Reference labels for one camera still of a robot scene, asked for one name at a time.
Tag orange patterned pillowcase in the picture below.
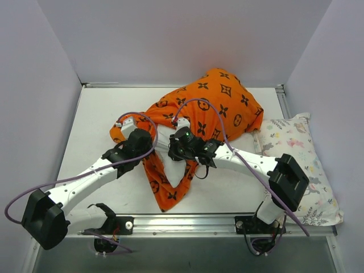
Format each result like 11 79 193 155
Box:
109 68 264 213

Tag purple cable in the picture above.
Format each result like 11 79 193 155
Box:
4 112 159 254
172 98 310 237

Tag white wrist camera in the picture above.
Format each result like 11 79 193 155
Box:
172 117 190 131
114 117 138 140

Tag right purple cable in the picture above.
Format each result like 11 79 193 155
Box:
172 98 310 237

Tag white floral animal pillow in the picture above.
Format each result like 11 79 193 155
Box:
253 113 344 226

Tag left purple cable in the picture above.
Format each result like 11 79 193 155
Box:
4 112 159 254

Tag aluminium rail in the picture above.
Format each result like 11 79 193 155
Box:
275 85 292 119
82 82 119 88
68 213 336 237

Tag aluminium back rail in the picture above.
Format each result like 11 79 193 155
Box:
82 82 119 88

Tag aluminium front rail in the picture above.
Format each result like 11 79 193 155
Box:
68 213 336 237

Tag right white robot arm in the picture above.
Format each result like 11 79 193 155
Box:
168 127 309 233

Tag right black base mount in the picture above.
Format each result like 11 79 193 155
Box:
234 215 286 235

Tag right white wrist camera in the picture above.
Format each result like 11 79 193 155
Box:
172 117 190 131

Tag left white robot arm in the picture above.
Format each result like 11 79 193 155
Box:
21 129 153 250

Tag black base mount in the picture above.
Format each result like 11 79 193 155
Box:
234 215 286 235
97 216 134 235

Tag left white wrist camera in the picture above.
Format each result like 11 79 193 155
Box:
114 117 138 140

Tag aluminium right side rail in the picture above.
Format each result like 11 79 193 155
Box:
275 85 292 119

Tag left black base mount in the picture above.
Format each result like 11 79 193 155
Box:
97 216 134 235

